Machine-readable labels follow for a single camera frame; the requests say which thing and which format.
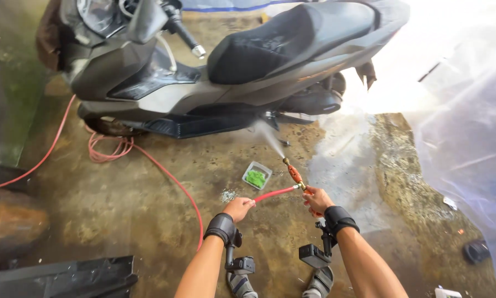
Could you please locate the person's left sandalled foot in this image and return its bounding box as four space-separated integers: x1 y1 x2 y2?
226 271 258 298

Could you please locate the black left wrist strap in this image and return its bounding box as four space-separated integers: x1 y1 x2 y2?
203 213 237 246

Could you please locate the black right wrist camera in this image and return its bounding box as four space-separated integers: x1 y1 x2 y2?
298 221 338 269

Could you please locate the brown cloth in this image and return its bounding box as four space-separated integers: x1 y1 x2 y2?
35 0 66 72

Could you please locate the black right wrist strap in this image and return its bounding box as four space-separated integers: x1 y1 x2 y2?
324 205 360 239

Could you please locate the red water hose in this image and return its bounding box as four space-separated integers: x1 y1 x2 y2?
0 94 300 252

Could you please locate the person's right sandalled foot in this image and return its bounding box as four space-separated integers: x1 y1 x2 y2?
302 266 335 298

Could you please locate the person's sandalled foot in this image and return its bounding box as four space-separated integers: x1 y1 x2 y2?
226 271 258 298
302 266 335 298

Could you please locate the person's left hand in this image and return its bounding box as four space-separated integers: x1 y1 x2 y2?
222 197 257 224

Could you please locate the brown rounded object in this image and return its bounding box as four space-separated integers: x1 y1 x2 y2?
0 186 51 270

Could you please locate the small black object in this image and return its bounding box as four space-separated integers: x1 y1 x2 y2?
463 240 491 265

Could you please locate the clear plastic sheet curtain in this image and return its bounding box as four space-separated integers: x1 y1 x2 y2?
401 25 496 290

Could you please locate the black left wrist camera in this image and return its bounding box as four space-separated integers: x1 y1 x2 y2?
225 228 256 275

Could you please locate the white container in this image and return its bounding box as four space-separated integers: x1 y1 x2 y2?
434 286 463 298

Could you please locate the black plastic scooter panel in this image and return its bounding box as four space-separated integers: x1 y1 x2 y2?
0 255 138 298

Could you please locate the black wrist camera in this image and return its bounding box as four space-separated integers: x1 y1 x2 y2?
225 228 256 275
298 221 338 269

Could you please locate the person's right hand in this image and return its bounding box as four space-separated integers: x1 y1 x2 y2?
302 185 335 217

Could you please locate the orange brass spray nozzle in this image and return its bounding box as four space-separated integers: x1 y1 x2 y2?
283 157 324 218

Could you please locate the clear tray with green cloth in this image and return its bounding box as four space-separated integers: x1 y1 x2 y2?
242 161 273 190

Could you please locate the grey motor scooter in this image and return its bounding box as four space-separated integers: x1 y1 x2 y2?
36 0 411 139

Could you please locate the black wrist strap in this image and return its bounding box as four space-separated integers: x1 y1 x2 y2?
324 205 360 239
203 213 237 246

